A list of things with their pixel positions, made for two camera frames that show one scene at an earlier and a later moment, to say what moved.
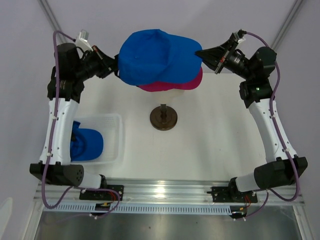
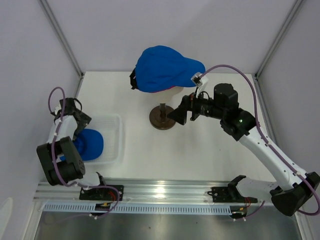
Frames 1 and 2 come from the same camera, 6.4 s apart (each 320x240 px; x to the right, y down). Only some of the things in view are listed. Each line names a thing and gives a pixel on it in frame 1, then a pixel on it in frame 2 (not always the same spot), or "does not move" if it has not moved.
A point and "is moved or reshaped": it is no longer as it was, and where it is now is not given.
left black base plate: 104,195 does not move
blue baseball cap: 86,144 does not move
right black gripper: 215,57 → 188,103
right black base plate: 232,194 does not move
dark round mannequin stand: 163,118 does not move
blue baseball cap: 152,56 is moved or reshaped
